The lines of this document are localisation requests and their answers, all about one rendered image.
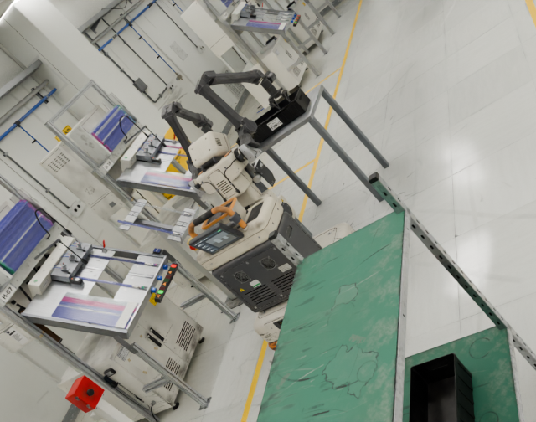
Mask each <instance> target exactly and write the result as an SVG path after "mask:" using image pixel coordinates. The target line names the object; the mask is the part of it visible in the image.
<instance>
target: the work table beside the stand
mask: <svg viewBox="0 0 536 422"><path fill-rule="evenodd" d="M321 96H322V97H323V98H324V99H325V101H326V102H327V103H328V104H329V105H330V106H331V107H332V108H333V109H334V110H335V111H336V113H337V114H338V115H339V116H340V117H341V119H342V120H343V121H344V122H345V123H346V125H347V126H348V127H349V128H350V129H351V131H352V132H353V133H354V134H355V135H356V137H357V138H358V139H359V140H360V141H361V142H362V143H363V144H364V145H365V146H366V148H367V149H368V150H369V151H370V152H371V154H372V155H373V156H374V157H375V158H376V159H377V161H378V162H379V163H380V164H381V165H382V167H383V168H384V169H385V168H387V167H388V166H389V163H388V162H387V160H386V159H385V158H384V157H383V156H382V154H381V153H380V152H379V151H378V150H377V148H376V147H375V146H374V145H373V144H372V142H371V141H370V140H369V139H368V138H367V137H366V136H365V135H364V134H363V132H362V131H361V130H360V129H359V128H358V126H357V125H356V124H355V123H354V122H353V120H352V119H351V118H350V117H349V116H348V114H347V113H346V112H345V111H344V110H343V108H342V107H341V106H340V105H339V104H338V103H337V102H336V101H335V100H334V98H333V97H332V96H331V95H330V94H329V92H328V91H327V90H326V89H325V88H324V86H323V85H319V86H318V87H317V88H316V89H314V90H313V91H311V92H310V93H308V94H307V97H308V98H309V99H310V102H309V105H308V107H307V111H306V112H305V113H304V114H302V115H301V116H299V117H297V118H296V119H295V120H294V121H292V122H291V123H289V124H288V125H286V126H284V127H283V128H282V129H280V130H279V131H278V132H276V133H275V134H273V135H272V136H270V137H269V138H267V139H266V140H264V141H263V142H262V143H260V147H258V148H257V149H260V150H261V153H263V152H266V153H267V154H268V155H269V156H270V157H271V158H272V159H273V160H274V161H275V163H276V164H277V165H278V166H279V167H280V168H281V169H282V170H283V171H284V172H285V173H286V174H287V175H288V176H289V177H290V179H291V180H292V181H293V182H294V183H295V184H296V185H297V186H298V187H299V188H300V189H301V190H302V191H303V192H304V193H305V194H306V195H307V196H308V197H309V198H310V199H311V200H312V201H313V202H314V203H315V204H316V205H317V206H319V205H321V203H322V201H321V200H320V199H319V198H318V197H317V196H316V195H315V194H314V192H313V191H312V190H311V189H310V188H309V187H308V186H307V185H306V184H305V183H304V182H303V181H302V180H301V179H300V178H299V177H298V176H297V175H296V174H295V173H294V172H293V171H292V170H291V169H290V168H289V167H288V165H287V164H286V163H285V162H284V161H283V160H282V159H281V158H280V157H279V156H278V155H277V154H276V152H275V151H274V150H273V149H272V148H271V147H273V146H274V145H275V144H276V143H278V142H280V141H281V140H283V139H284V138H286V137H287V136H289V135H290V134H292V132H294V131H296V130H297V129H299V128H300V127H302V126H304V125H305V124H307V123H308V122H309V123H310V125H311V126H312V127H313V128H314V129H315V130H316V131H317V133H318V134H319V135H320V136H321V137H322V138H323V140H324V141H325V142H326V143H327V144H328V145H329V146H330V147H331V148H332V149H333V150H334V151H335V152H336V153H337V155H338V156H339V157H340V158H341V159H342V160H343V162H344V163H345V164H346V165H347V166H348V167H349V168H350V170H351V171H352V172H353V173H354V174H355V175H356V176H357V178H358V179H359V180H360V181H361V182H362V183H363V185H364V186H365V187H366V188H367V189H368V190H369V191H370V192H371V193H372V194H373V195H374V196H375V197H376V198H377V200H378V201H379V202H382V201H384V199H383V197H382V196H381V195H380V194H379V193H378V192H377V190H376V189H375V188H374V187H373V186H372V185H371V184H370V182H369V178H368V177H367V176H366V175H365V174H364V172H363V171H362V170H361V169H360V168H359V167H358V165H357V164H356V163H355V162H354V161H353V160H352V158H351V157H350V156H349V155H348V154H347V153H346V152H345V151H344V150H343V149H342V148H341V147H340V145H339V144H338V143H337V142H336V141H335V140H334V139H333V137H332V136H331V135H330V134H329V133H328V132H327V130H326V129H325V128H324V127H323V126H322V124H321V123H320V122H319V121H318V120H317V119H316V118H315V116H314V115H315V112H316V109H317V106H318V103H319V100H320V98H321ZM256 187H257V188H258V189H259V190H260V191H261V192H262V193H263V192H264V191H265V190H267V189H268V188H267V187H266V185H265V184H264V183H263V182H262V181H260V182H259V183H257V184H256ZM294 219H295V220H296V221H297V222H298V223H299V225H301V226H302V227H303V228H304V230H306V231H307V232H308V233H309V234H310V235H311V236H312V233H311V232H310V231H309V230H308V229H307V228H306V227H305V226H304V225H303V224H302V223H301V222H300V221H299V219H298V218H297V217H295V218H294Z"/></svg>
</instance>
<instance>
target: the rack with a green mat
mask: <svg viewBox="0 0 536 422"><path fill-rule="evenodd" d="M368 181H369V182H370V184H371V185H372V186H373V187H374V188H375V189H376V190H377V192H378V193H379V194H380V195H381V196H382V197H383V199H384V200H385V201H386V202H387V203H388V204H389V206H390V207H391V208H392V209H393V210H394V212H392V213H390V214H387V215H385V216H384V217H383V218H381V219H378V220H376V221H374V222H372V223H371V224H368V225H366V226H364V227H363V228H361V229H359V230H357V231H355V232H353V233H351V234H349V235H347V236H345V237H344V238H342V239H340V240H338V241H336V242H334V243H332V244H330V245H328V246H326V247H324V248H323V249H321V250H319V251H317V252H315V253H313V254H311V255H309V256H307V257H305V258H303V257H302V256H301V255H300V254H299V253H298V252H297V251H296V250H295V249H294V248H293V247H292V246H291V245H290V244H289V243H288V242H287V241H286V240H285V239H284V238H283V237H282V236H281V235H280V234H279V233H278V232H277V231H276V230H274V231H272V232H270V234H269V237H268V239H269V240H270V241H271V242H272V243H273V244H274V245H275V246H276V247H277V248H278V249H279V250H280V251H281V252H282V253H283V254H284V255H285V256H286V257H287V258H288V259H289V260H290V261H291V262H292V263H293V264H294V265H295V266H296V273H295V275H294V279H293V282H292V286H291V292H290V295H289V298H288V302H287V305H286V311H285V314H284V317H283V321H282V324H281V330H280V334H279V337H278V340H277V344H276V350H275V353H274V356H273V359H272V363H271V369H270V372H269V375H268V379H267V382H266V386H265V392H264V395H263V398H262V401H261V405H260V411H259V414H258V417H257V421H256V422H409V417H410V368H411V367H413V366H415V365H417V364H420V363H424V362H427V361H430V360H432V359H435V358H439V357H442V356H445V355H447V354H450V353H455V355H457V358H458V359H459V360H460V361H461V363H462V364H463V365H464V366H465V367H466V368H467V369H468V371H469V372H470V373H471V374H472V388H473V391H472V393H473V402H474V405H473V406H474V416H475V422H524V416H523V405H522V399H521V393H520V387H519V381H518V370H517V364H516V358H515V352H514V347H515V348H516V349H517V350H518V351H519V352H520V353H521V355H522V356H523V357H524V358H525V359H526V360H527V361H528V363H529V364H530V365H531V366H532V367H533V369H534V370H535V371H536V354H535V353H534V352H533V351H532V350H531V349H530V347H529V346H528V345H527V344H526V343H525V342H524V340H523V339H522V338H521V337H520V336H519V335H518V334H517V333H516V332H515V331H514V330H513V328H512V327H511V326H510V325H509V323H508V322H507V321H506V320H505V319H504V318H503V316H502V315H501V314H500V313H499V312H498V311H497V309H496V308H495V307H494V306H493V305H492V303H491V302H490V301H489V300H488V299H487V298H486V297H485V296H484V295H483V294H482V293H481V291H480V290H479V289H478V288H477V287H476V286H475V284H474V283H473V282H472V281H471V280H470V278H469V277H468V276H467V275H466V274H465V273H464V271H463V270H462V269H461V268H460V267H459V266H458V264H457V263H456V262H455V261H454V260H453V259H452V258H451V257H450V256H449V255H448V254H447V252H446V251H445V250H444V249H443V248H442V246H441V245H440V244H439V243H438V242H437V241H436V239H435V238H434V237H433V236H432V235H431V233H430V232H429V231H428V230H427V229H426V228H425V226H424V225H423V224H422V223H421V222H420V221H419V220H418V219H417V218H416V217H415V215H414V214H413V213H412V212H411V211H410V209H409V208H408V207H407V206H406V205H405V204H404V202H403V201H402V200H401V199H400V198H399V197H398V195H397V194H396V193H395V192H394V191H393V189H392V188H391V187H390V186H389V185H388V184H387V183H386V182H385V181H384V180H383V179H382V178H381V176H380V175H379V174H378V173H377V172H375V173H373V174H371V175H369V176H368ZM410 230H412V231H413V232H414V233H415V235H416V236H417V237H418V238H419V239H420V241H421V242H422V243H423V244H424V245H425V246H426V247H427V249H428V250H429V251H430V252H431V253H432V254H433V255H434V256H435V257H436V258H437V259H438V260H439V261H440V263H441V264H442V265H443V266H444V267H445V268H446V270H447V271H448V272H449V273H450V274H451V275H452V277H453V278H454V279H455V280H456V281H457V282H458V284H459V285H460V286H461V287H462V288H463V289H464V290H465V292H466V293H467V294H468V295H469V296H470V297H471V298H472V299H473V300H474V301H475V302H476V303H477V305H478V306H479V307H480V308H481V309H482V310H483V312H484V313H485V314H486V315H487V316H488V317H489V318H490V320H491V321H492V322H493V323H494V324H495V325H496V326H494V327H490V328H488V329H485V330H482V331H480V332H476V333H473V334H471V335H468V336H465V337H462V338H459V339H456V340H454V341H451V342H448V343H445V344H442V345H440V346H437V347H433V348H431V349H428V350H425V351H423V352H420V353H416V354H414V355H411V356H408V357H406V358H405V336H406V316H407V296H408V275H409V254H410Z"/></svg>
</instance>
